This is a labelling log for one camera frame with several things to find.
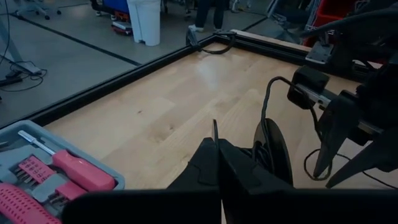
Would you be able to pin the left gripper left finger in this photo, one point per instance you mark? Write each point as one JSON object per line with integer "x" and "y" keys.
{"x": 186, "y": 202}

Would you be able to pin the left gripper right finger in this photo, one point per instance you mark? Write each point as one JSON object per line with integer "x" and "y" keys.
{"x": 248, "y": 202}

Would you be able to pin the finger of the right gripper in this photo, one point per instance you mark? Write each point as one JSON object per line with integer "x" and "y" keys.
{"x": 382, "y": 152}
{"x": 332, "y": 130}

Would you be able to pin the red storage bin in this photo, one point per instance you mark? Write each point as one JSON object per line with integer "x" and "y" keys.
{"x": 334, "y": 9}

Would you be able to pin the red bit holder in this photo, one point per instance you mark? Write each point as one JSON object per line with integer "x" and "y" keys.
{"x": 35, "y": 169}
{"x": 70, "y": 191}

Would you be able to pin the person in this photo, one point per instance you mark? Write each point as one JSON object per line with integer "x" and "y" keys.
{"x": 211, "y": 12}

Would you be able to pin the grey plastic tool case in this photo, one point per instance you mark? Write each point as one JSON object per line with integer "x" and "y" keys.
{"x": 46, "y": 189}

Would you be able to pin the pink bit holder set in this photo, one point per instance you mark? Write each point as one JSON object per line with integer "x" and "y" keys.
{"x": 25, "y": 205}

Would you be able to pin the white trash can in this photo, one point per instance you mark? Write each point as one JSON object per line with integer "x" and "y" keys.
{"x": 144, "y": 21}

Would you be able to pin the flat red white boxes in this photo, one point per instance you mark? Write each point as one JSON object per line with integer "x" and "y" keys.
{"x": 122, "y": 28}

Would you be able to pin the white desk leg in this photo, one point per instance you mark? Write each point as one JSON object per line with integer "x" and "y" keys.
{"x": 28, "y": 68}

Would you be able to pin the blue floor tote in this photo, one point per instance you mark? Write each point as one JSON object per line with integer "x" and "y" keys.
{"x": 115, "y": 6}

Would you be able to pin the dark office chair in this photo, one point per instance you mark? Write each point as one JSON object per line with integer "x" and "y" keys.
{"x": 31, "y": 7}

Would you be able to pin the grey metal bracket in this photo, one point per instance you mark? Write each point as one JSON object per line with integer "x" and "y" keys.
{"x": 317, "y": 53}

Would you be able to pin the black aluminium table frame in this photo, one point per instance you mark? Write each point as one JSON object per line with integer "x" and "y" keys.
{"x": 124, "y": 80}

